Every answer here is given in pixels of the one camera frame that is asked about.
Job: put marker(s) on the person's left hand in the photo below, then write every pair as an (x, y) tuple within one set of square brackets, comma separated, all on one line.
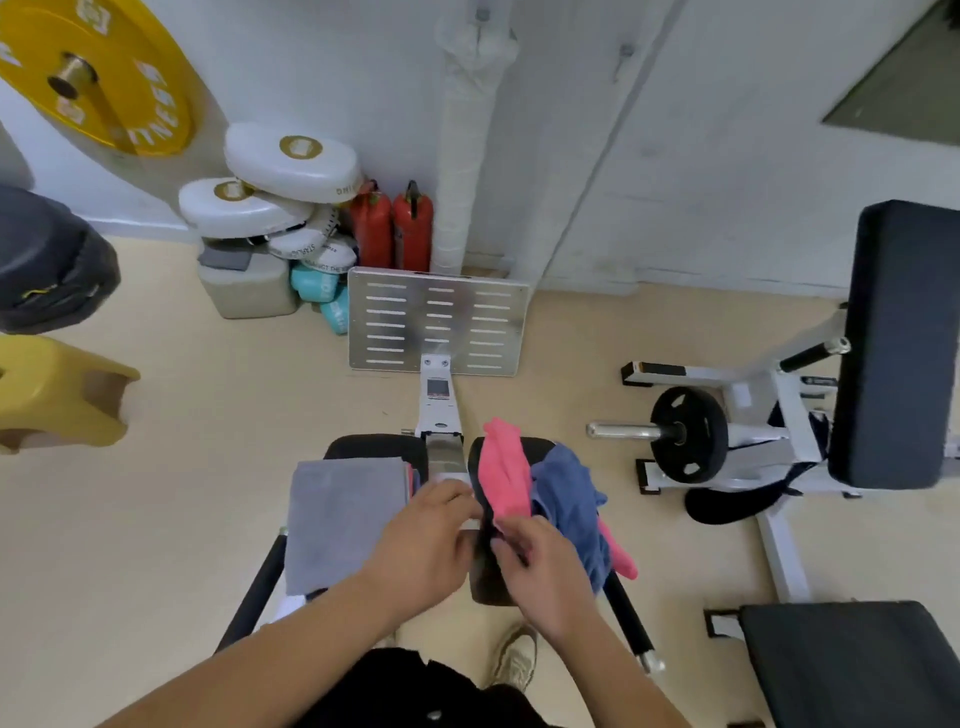
[(424, 551)]

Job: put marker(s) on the person's right hand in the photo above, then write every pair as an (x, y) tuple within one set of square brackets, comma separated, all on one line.
[(551, 585)]

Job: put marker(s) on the pink towel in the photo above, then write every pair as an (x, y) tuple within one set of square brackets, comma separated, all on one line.
[(410, 480), (504, 465)]

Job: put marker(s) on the grey towel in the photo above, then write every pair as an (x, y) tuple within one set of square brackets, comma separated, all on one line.
[(345, 517)]

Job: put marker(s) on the person's right forearm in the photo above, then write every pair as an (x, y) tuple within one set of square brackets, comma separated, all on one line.
[(622, 675)]

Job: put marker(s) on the person's left forearm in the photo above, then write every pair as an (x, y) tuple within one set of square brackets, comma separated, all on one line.
[(262, 660)]

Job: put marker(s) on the person's white shoe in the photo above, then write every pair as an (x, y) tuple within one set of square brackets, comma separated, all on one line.
[(516, 660)]

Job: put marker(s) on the person's black shorts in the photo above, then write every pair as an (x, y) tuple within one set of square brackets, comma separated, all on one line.
[(397, 694)]

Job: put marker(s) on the chrome plate sleeve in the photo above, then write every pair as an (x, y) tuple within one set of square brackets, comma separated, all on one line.
[(622, 430)]

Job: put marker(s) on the black weight plate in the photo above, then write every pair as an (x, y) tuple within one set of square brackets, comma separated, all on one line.
[(705, 450)]

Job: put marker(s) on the teal dumbbell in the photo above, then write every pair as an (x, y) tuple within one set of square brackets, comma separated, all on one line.
[(336, 313), (315, 283)]

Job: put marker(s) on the silver slotted foot plate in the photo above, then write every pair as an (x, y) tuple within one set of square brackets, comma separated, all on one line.
[(382, 285)]

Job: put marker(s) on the beige plastic container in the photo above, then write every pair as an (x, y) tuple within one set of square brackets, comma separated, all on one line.
[(247, 292)]

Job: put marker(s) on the black bench seat cushion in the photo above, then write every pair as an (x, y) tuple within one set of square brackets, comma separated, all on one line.
[(855, 667)]

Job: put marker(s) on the grey flat pad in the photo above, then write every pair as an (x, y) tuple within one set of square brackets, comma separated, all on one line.
[(225, 256)]

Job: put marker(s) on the yellow plastic stool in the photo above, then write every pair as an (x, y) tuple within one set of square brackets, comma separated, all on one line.
[(52, 390)]

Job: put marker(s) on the black seat pad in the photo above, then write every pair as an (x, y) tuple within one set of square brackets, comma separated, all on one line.
[(900, 345)]

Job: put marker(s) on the black aerobic step platform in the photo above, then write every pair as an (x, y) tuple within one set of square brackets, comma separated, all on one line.
[(52, 255)]

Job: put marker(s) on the yellow weight plate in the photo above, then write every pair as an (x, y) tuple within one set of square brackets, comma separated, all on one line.
[(135, 41)]

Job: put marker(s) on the white exercise machine frame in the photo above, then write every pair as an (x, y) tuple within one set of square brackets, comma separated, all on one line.
[(439, 411)]

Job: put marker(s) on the white weight machine frame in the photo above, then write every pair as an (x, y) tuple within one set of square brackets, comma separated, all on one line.
[(791, 427)]

